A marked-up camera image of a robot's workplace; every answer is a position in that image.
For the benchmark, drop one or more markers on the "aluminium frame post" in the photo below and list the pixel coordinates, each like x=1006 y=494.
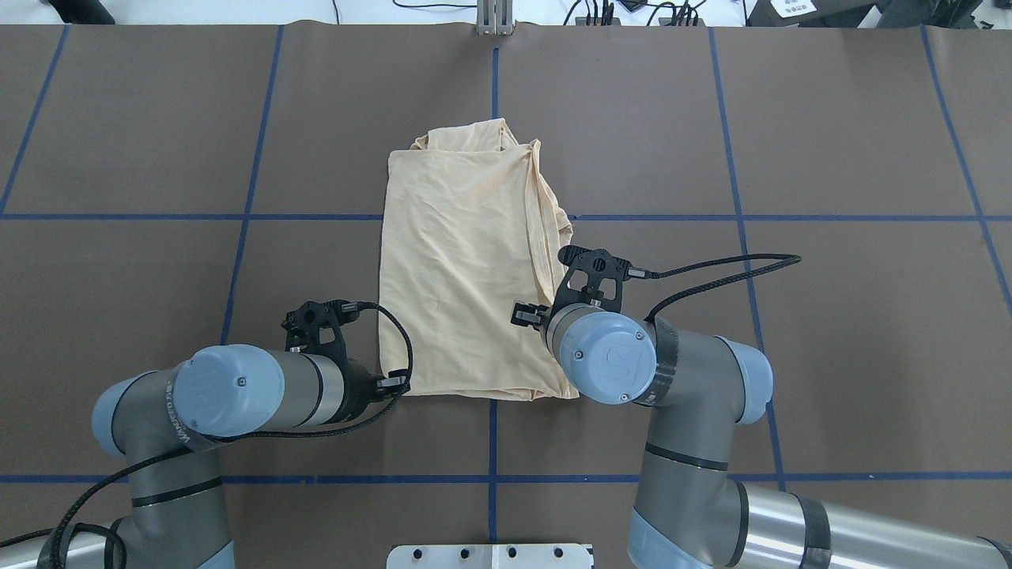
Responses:
x=495 y=17

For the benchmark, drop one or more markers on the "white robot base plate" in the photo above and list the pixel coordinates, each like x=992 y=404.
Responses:
x=537 y=555

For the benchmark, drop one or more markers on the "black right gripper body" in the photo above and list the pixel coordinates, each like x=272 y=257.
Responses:
x=525 y=314

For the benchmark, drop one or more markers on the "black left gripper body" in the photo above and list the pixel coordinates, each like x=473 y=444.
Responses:
x=360 y=390

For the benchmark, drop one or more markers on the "cream long-sleeve graphic shirt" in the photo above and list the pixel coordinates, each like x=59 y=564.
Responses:
x=470 y=228

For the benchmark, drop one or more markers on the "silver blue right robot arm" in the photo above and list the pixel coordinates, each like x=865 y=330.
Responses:
x=699 y=388

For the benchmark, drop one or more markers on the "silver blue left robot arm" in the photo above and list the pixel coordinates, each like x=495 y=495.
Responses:
x=166 y=509

